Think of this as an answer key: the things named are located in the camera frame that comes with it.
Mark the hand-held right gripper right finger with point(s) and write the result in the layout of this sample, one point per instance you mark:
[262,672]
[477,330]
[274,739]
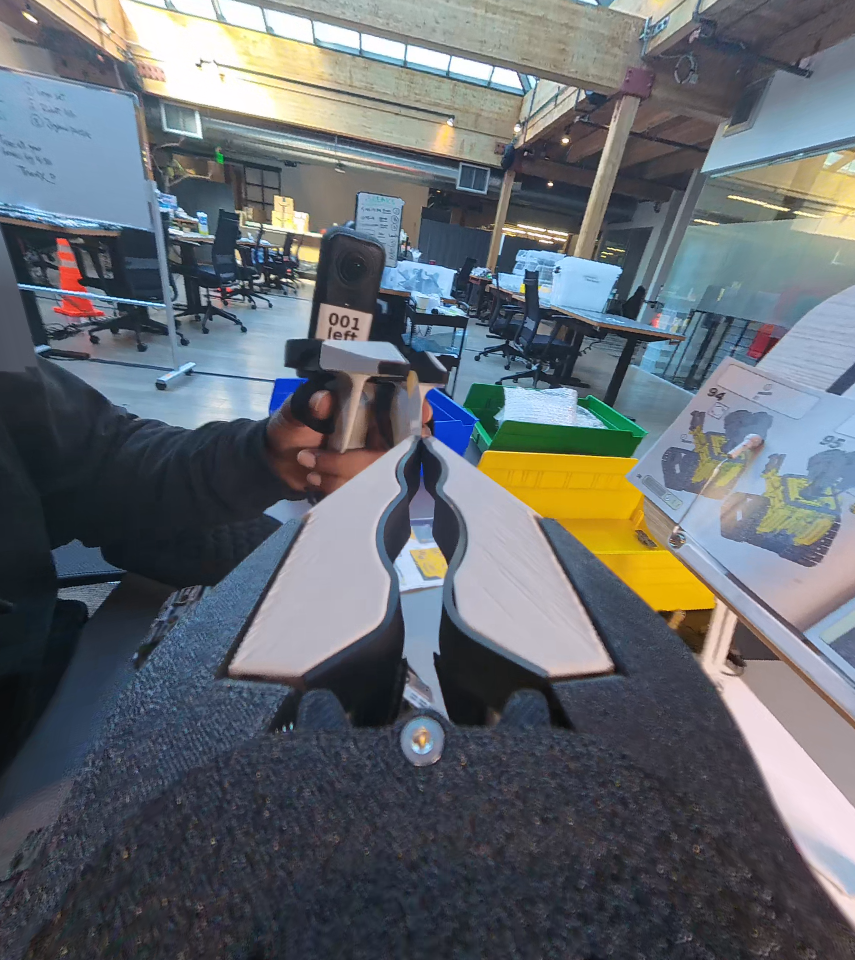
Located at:
[525,592]

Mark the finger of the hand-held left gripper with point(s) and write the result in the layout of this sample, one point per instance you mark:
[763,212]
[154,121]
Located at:
[343,358]
[388,358]

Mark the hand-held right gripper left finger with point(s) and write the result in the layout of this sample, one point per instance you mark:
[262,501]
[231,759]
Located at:
[315,592]

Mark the sticker sheet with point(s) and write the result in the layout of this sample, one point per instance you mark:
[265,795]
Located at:
[420,559]

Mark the person's left forearm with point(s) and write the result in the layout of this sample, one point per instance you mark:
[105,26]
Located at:
[172,480]

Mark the person's left hand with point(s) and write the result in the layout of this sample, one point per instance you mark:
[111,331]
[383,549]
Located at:
[322,469]

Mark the small whiteboard sign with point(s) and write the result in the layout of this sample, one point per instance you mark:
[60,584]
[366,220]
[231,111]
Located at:
[379,225]

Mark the black utility cart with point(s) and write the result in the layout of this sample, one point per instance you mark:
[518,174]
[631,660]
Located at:
[435,319]

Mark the blue storage bin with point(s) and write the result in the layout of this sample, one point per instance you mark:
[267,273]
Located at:
[450,420]

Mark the yellow storage bin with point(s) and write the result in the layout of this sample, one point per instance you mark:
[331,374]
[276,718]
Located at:
[585,495]

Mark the small dark brick part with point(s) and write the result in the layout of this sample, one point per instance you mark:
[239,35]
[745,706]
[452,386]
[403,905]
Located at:
[645,538]

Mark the green storage bin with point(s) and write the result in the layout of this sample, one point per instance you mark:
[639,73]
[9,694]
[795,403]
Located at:
[547,439]

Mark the bubble wrap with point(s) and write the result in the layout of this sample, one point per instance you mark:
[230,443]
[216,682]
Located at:
[540,405]

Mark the clear plastic storage box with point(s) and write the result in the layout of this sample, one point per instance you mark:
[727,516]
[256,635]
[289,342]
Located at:
[585,285]

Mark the group of black office chairs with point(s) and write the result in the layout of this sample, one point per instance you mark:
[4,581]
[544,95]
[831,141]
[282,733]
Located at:
[139,262]

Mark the instruction booklet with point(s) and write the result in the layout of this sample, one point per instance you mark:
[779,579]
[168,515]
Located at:
[772,510]

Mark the orange traffic cone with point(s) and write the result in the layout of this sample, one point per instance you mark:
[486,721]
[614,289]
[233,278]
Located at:
[75,285]

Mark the whiteboard on stand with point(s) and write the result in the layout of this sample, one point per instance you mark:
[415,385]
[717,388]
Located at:
[60,142]

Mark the book stand with white base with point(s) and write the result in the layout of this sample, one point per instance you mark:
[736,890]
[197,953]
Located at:
[832,330]

